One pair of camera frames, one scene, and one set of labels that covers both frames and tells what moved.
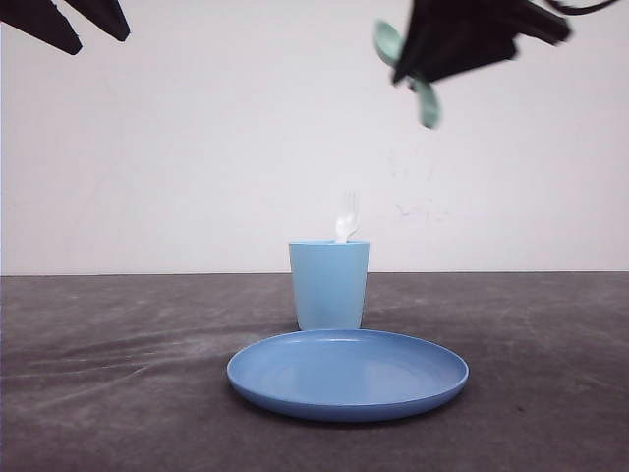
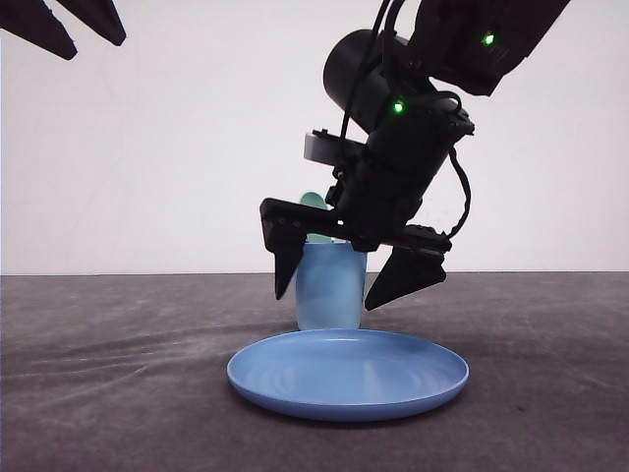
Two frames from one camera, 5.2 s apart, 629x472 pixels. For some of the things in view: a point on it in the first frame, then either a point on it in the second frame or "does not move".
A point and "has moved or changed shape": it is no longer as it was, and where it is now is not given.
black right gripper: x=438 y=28 -> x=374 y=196
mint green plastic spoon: x=388 y=42 has moved or changed shape
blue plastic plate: x=345 y=376 does not move
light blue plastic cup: x=329 y=280 does not move
